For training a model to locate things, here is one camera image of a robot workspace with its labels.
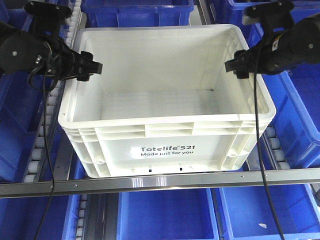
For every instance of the shelf blue bin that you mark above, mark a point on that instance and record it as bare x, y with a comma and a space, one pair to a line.
244, 213
296, 96

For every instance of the white plastic tote bin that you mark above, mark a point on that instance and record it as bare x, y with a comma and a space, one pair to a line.
164, 103

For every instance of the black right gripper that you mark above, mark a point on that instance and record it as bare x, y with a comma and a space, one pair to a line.
263, 58

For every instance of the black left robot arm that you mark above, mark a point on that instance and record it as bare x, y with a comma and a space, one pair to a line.
41, 50

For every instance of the right shelf roller track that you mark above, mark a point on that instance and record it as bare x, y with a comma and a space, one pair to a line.
274, 150

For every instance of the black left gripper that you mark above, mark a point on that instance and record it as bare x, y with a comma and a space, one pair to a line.
62, 63

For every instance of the right shelf lower blue bin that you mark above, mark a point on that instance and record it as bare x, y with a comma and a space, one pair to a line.
244, 213

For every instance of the right shelf front rail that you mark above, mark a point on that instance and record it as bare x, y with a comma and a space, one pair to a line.
133, 184

